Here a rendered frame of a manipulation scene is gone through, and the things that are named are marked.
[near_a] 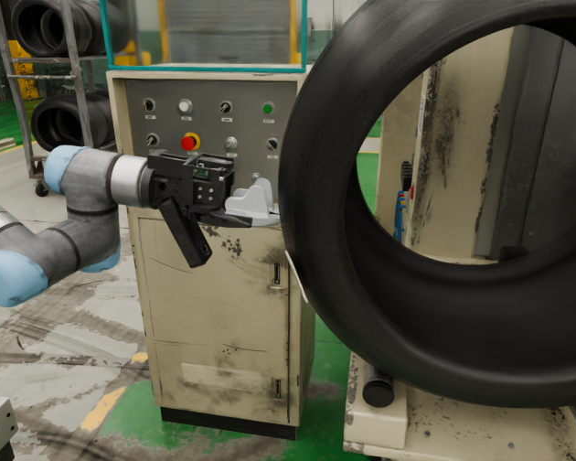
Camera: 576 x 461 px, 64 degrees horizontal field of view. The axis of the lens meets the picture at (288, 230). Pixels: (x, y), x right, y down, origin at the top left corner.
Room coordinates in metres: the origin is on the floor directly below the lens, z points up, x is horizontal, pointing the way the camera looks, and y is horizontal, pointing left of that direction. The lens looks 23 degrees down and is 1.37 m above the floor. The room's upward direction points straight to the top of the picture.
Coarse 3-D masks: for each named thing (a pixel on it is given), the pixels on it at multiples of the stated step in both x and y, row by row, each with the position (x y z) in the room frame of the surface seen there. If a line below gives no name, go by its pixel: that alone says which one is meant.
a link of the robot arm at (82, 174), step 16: (48, 160) 0.66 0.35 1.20; (64, 160) 0.65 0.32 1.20; (80, 160) 0.65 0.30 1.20; (96, 160) 0.65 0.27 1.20; (112, 160) 0.65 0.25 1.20; (48, 176) 0.65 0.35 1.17; (64, 176) 0.64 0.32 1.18; (80, 176) 0.64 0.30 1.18; (96, 176) 0.64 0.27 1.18; (64, 192) 0.66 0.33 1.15; (80, 192) 0.64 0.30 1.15; (96, 192) 0.64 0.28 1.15; (80, 208) 0.64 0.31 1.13; (96, 208) 0.65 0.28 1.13
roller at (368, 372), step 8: (368, 368) 0.54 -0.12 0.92; (368, 376) 0.52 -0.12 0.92; (376, 376) 0.52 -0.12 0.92; (384, 376) 0.52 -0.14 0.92; (368, 384) 0.51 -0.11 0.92; (376, 384) 0.51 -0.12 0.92; (384, 384) 0.50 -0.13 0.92; (392, 384) 0.51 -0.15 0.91; (368, 392) 0.51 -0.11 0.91; (376, 392) 0.50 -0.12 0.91; (384, 392) 0.50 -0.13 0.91; (392, 392) 0.50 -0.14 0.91; (368, 400) 0.50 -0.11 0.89; (376, 400) 0.50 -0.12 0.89; (384, 400) 0.50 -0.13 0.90; (392, 400) 0.50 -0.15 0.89
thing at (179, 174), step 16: (160, 160) 0.64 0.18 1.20; (176, 160) 0.63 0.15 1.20; (192, 160) 0.64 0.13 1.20; (208, 160) 0.65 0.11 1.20; (224, 160) 0.66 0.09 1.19; (144, 176) 0.63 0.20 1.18; (160, 176) 0.64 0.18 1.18; (176, 176) 0.63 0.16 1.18; (192, 176) 0.61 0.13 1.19; (208, 176) 0.62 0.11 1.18; (224, 176) 0.64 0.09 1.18; (144, 192) 0.62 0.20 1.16; (160, 192) 0.64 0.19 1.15; (176, 192) 0.63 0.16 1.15; (192, 192) 0.61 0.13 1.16; (208, 192) 0.62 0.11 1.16; (224, 192) 0.62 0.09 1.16; (192, 208) 0.61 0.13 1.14; (208, 208) 0.61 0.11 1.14; (224, 208) 0.64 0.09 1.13
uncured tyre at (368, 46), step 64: (384, 0) 0.52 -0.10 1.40; (448, 0) 0.47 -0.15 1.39; (512, 0) 0.46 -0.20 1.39; (320, 64) 0.53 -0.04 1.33; (384, 64) 0.48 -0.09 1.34; (320, 128) 0.50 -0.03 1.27; (320, 192) 0.49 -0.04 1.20; (320, 256) 0.49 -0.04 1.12; (384, 256) 0.74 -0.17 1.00; (384, 320) 0.48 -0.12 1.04; (448, 320) 0.67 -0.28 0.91; (512, 320) 0.66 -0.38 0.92; (448, 384) 0.46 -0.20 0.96; (512, 384) 0.44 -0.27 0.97
